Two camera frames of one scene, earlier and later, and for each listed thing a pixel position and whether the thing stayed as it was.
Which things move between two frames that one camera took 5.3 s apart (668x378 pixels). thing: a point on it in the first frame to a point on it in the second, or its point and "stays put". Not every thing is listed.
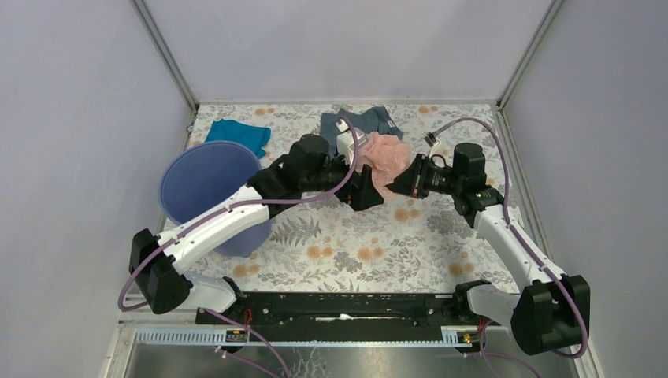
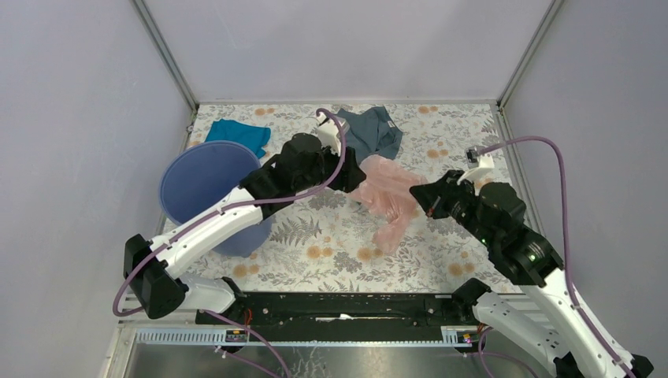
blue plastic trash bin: [200, 176] stays put
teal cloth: [227, 130] stays put
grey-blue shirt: [371, 120] stays put
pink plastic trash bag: [385, 156] to [386, 193]
